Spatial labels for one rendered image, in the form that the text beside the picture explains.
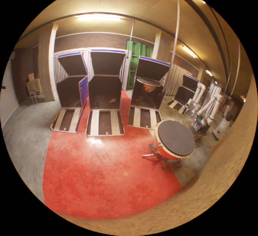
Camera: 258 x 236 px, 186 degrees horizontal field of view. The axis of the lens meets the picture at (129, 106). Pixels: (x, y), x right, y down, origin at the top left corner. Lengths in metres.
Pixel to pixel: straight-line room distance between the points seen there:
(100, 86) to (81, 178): 2.80
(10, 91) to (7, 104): 0.69
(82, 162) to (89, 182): 0.42
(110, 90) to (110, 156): 2.31
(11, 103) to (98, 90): 5.34
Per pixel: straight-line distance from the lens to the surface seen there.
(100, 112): 2.35
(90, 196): 1.59
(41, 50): 3.95
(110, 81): 2.97
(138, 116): 2.36
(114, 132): 1.90
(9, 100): 5.92
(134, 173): 1.58
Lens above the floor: 1.52
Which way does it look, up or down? 32 degrees down
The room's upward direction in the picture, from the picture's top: 10 degrees clockwise
